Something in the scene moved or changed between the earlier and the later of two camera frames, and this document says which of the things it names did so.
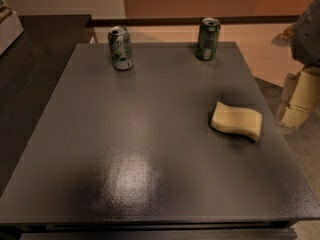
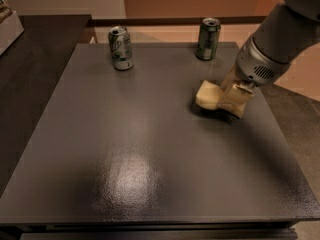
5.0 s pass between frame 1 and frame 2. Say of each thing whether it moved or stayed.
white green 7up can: stayed
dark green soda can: stayed
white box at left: stayed
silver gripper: moved
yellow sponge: moved
